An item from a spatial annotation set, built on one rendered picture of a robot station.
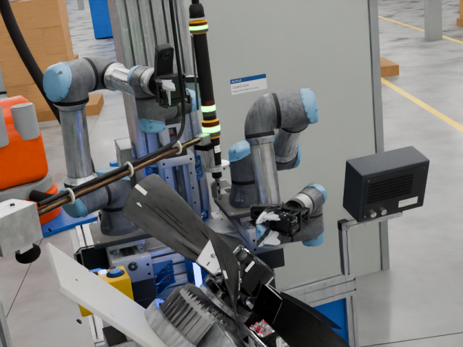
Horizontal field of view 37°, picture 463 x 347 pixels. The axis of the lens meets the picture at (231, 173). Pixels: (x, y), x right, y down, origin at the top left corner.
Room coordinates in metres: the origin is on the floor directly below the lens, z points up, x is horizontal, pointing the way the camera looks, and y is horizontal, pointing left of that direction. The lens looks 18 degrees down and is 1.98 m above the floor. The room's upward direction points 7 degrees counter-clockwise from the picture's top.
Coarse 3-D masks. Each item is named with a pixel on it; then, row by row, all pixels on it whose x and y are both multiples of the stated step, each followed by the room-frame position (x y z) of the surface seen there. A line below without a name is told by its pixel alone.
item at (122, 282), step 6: (108, 270) 1.97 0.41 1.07; (102, 276) 1.93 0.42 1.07; (108, 276) 1.92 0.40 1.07; (114, 276) 1.92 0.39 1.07; (120, 276) 1.92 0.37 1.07; (126, 276) 1.91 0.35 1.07; (108, 282) 1.89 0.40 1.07; (114, 282) 1.89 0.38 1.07; (120, 282) 1.89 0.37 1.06; (126, 282) 1.90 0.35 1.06; (120, 288) 1.89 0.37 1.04; (126, 288) 1.90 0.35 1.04; (126, 294) 1.90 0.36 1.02; (132, 294) 1.90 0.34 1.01; (84, 312) 1.86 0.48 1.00; (90, 312) 1.86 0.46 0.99
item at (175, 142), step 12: (180, 60) 1.60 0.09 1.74; (180, 72) 1.60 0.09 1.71; (180, 84) 1.60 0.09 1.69; (180, 132) 1.58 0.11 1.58; (168, 144) 1.54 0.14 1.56; (180, 144) 1.56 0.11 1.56; (144, 156) 1.48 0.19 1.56; (120, 168) 1.41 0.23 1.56; (132, 168) 1.43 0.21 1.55; (96, 180) 1.35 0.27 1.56; (72, 192) 1.29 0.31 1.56
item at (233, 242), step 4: (220, 236) 1.88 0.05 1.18; (224, 236) 1.89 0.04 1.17; (228, 236) 1.90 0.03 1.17; (232, 236) 1.92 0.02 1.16; (224, 240) 1.84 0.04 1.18; (228, 240) 1.84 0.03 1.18; (232, 240) 1.86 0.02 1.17; (236, 240) 1.87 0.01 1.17; (240, 240) 1.89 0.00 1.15; (228, 244) 1.80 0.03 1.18; (232, 244) 1.81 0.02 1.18; (236, 244) 1.81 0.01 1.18; (232, 248) 1.77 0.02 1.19
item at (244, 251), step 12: (240, 252) 1.57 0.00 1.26; (240, 264) 1.55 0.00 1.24; (264, 264) 1.55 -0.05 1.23; (240, 276) 1.53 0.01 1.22; (252, 276) 1.53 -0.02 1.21; (264, 276) 1.54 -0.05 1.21; (216, 288) 1.52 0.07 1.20; (240, 288) 1.53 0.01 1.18; (252, 288) 1.53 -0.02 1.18; (228, 300) 1.50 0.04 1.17; (240, 300) 1.53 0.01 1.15; (240, 312) 1.51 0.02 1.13
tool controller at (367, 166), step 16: (352, 160) 2.22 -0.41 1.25; (368, 160) 2.21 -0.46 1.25; (384, 160) 2.21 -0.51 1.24; (400, 160) 2.20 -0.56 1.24; (416, 160) 2.20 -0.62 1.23; (352, 176) 2.19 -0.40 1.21; (368, 176) 2.13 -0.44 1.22; (384, 176) 2.15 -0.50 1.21; (400, 176) 2.17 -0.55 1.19; (416, 176) 2.20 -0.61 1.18; (352, 192) 2.19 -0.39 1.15; (368, 192) 2.15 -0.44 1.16; (384, 192) 2.17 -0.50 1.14; (400, 192) 2.19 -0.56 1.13; (416, 192) 2.22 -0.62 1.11; (352, 208) 2.20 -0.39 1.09; (368, 208) 2.16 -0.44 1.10; (384, 208) 2.19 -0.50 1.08; (400, 208) 2.21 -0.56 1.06
